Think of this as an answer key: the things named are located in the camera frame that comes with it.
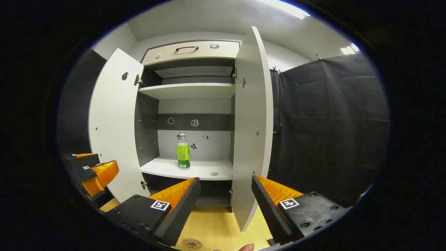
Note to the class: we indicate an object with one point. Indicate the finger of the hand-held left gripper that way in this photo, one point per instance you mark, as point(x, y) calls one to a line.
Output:
point(83, 161)
point(82, 175)

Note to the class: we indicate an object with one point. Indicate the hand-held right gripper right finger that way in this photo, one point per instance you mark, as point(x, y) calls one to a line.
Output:
point(268, 212)

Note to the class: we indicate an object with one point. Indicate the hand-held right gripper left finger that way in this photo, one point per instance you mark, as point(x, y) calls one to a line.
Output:
point(184, 209)

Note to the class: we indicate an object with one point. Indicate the round cork coaster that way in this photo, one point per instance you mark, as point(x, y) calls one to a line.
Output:
point(192, 243)

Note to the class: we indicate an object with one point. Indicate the white cabinet door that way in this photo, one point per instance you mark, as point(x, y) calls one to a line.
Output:
point(115, 122)
point(251, 139)

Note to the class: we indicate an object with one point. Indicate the green label plastic bottle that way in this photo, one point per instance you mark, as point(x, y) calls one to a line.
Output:
point(183, 155)

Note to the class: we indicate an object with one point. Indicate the white and grey cabinet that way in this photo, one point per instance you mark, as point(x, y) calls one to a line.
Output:
point(216, 150)

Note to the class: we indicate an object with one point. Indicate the white cabinet shelf board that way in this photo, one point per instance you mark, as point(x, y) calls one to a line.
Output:
point(202, 169)
point(188, 91)

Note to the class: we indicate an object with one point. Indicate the white cabinet drawer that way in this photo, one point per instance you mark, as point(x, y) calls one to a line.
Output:
point(195, 56)

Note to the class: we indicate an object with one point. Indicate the small ceiling light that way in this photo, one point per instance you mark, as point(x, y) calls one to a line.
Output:
point(349, 50)

